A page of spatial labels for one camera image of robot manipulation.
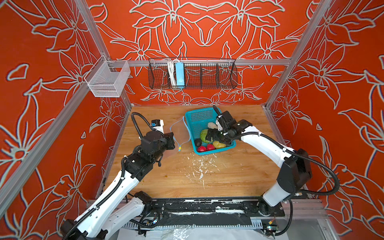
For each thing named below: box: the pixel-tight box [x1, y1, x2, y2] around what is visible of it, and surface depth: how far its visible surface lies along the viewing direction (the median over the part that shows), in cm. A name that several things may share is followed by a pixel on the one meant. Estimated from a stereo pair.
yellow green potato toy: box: [212, 140, 227, 149], surface depth 92 cm
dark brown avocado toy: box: [194, 138, 203, 147], surface depth 93 cm
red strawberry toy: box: [197, 146, 207, 153], surface depth 92 cm
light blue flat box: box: [175, 62, 185, 89], surface depth 92 cm
